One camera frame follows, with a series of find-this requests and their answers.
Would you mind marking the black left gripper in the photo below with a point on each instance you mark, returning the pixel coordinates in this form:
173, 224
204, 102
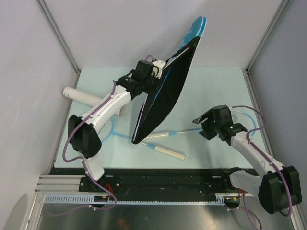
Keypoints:
157, 81

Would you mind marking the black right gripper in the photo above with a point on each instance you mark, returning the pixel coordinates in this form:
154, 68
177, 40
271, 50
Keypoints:
208, 134

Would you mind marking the blue sport racket bag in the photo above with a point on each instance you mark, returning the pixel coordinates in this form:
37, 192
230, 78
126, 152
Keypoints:
158, 105

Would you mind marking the blue racket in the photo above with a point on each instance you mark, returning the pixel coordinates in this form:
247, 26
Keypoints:
237, 116
108, 130

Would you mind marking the white cardboard shuttlecock tube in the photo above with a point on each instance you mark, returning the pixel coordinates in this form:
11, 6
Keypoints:
82, 97

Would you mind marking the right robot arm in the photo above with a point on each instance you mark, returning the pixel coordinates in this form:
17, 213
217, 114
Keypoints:
276, 186

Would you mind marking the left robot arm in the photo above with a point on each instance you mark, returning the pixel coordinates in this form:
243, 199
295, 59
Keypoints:
83, 131

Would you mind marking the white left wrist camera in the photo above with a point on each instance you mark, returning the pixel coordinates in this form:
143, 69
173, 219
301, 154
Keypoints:
158, 68

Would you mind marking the aluminium frame post right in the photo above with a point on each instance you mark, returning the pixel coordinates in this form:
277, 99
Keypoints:
278, 15

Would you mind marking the aluminium frame post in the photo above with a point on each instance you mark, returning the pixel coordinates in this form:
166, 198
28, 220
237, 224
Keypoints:
278, 15
58, 34

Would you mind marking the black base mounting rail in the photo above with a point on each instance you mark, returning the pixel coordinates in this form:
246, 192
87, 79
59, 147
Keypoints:
154, 183

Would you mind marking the aluminium frame post left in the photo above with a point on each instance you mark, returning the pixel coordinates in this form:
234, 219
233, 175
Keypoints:
58, 34

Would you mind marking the white slotted cable duct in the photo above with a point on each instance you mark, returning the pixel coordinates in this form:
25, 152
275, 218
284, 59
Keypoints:
215, 199

